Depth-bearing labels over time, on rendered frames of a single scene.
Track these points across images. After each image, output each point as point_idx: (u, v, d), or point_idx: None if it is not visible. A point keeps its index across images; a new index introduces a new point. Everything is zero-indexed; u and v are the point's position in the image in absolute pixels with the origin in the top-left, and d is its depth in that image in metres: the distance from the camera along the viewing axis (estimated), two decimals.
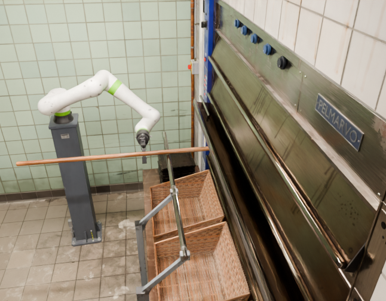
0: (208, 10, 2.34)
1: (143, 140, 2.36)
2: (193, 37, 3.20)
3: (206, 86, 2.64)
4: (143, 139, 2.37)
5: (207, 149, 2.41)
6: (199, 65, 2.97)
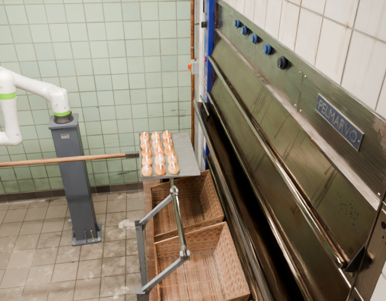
0: (208, 10, 2.34)
1: None
2: (193, 37, 3.20)
3: (206, 86, 2.64)
4: None
5: (46, 161, 2.28)
6: (199, 65, 2.97)
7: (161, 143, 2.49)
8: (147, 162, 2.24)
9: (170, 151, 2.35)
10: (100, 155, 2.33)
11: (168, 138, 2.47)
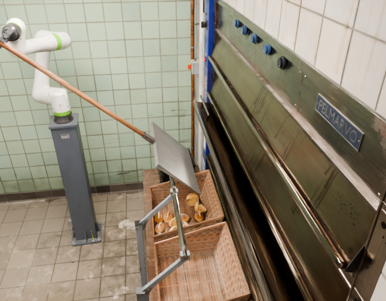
0: (208, 10, 2.34)
1: (6, 37, 1.89)
2: (193, 37, 3.20)
3: (206, 86, 2.64)
4: (6, 37, 1.90)
5: (74, 89, 2.06)
6: (199, 65, 2.97)
7: (196, 203, 2.79)
8: None
9: (201, 217, 2.68)
10: (123, 119, 2.22)
11: (159, 213, 2.69)
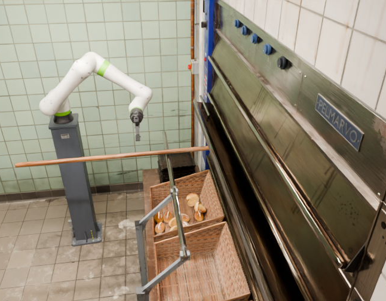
0: (208, 10, 2.34)
1: (137, 116, 2.33)
2: (193, 37, 3.20)
3: (206, 86, 2.64)
4: (136, 116, 2.34)
5: (206, 148, 2.42)
6: (199, 65, 2.97)
7: (196, 203, 2.79)
8: None
9: (201, 217, 2.68)
10: None
11: (159, 213, 2.69)
